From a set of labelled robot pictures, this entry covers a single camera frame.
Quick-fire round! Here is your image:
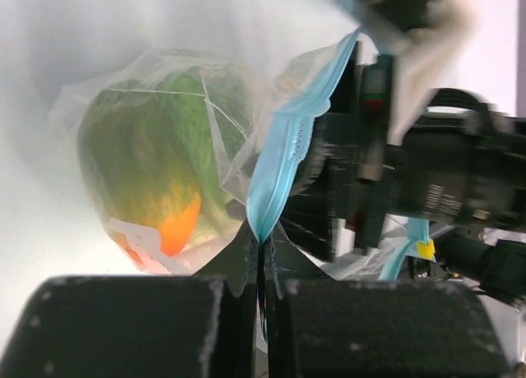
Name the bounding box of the green fake lettuce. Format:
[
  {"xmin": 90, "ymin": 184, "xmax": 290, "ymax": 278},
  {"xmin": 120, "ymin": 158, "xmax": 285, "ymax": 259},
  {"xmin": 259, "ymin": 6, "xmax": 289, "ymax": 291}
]
[{"xmin": 77, "ymin": 68, "xmax": 251, "ymax": 246}]

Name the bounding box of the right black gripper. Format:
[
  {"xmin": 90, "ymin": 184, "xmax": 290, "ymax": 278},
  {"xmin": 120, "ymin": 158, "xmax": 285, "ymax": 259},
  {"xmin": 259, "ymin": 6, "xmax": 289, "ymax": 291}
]
[{"xmin": 283, "ymin": 56, "xmax": 525, "ymax": 304}]

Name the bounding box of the clear zip top bag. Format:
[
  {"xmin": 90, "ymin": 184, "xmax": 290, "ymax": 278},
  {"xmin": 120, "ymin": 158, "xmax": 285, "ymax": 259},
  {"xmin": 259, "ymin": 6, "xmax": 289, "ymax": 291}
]
[{"xmin": 47, "ymin": 28, "xmax": 436, "ymax": 338}]

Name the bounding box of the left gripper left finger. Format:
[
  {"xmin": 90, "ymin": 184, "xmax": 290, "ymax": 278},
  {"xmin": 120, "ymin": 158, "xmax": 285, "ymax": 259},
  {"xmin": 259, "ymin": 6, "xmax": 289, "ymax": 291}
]
[{"xmin": 10, "ymin": 229, "xmax": 258, "ymax": 377}]

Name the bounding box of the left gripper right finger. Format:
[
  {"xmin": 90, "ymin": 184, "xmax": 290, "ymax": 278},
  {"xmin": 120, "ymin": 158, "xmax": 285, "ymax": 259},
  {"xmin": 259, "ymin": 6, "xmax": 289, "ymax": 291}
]
[{"xmin": 263, "ymin": 227, "xmax": 513, "ymax": 377}]

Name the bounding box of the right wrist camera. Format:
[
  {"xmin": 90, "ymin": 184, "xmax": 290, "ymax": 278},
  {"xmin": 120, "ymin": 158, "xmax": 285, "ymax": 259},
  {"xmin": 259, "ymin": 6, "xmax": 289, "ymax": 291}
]
[{"xmin": 332, "ymin": 0, "xmax": 474, "ymax": 145}]

